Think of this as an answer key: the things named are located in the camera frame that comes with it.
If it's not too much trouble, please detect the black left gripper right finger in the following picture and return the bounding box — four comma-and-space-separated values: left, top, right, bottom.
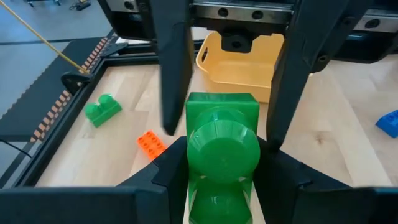
252, 136, 398, 224

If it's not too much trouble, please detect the green toy block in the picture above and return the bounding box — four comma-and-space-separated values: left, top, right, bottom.
83, 93, 123, 128
185, 92, 261, 224

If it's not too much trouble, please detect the blue toy block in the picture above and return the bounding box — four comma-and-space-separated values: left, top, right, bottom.
375, 109, 398, 139

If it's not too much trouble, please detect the yellow plastic bin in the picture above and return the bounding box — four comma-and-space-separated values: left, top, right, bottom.
195, 30, 285, 103

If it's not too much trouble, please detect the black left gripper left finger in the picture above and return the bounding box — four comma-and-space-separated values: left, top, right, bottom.
0, 136, 190, 224

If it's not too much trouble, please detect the black mat with orange stripes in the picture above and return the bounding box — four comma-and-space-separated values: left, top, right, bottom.
0, 36, 119, 143

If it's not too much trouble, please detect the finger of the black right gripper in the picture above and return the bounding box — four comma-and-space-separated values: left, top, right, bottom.
266, 0, 373, 152
148, 0, 195, 137

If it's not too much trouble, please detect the black hanging cable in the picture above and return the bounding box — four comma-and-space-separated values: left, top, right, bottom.
0, 138, 34, 158

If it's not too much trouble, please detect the yellow hanging cable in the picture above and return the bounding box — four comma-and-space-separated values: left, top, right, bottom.
0, 0, 90, 75

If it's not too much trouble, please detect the orange toy block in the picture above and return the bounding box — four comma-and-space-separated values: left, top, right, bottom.
136, 129, 168, 161

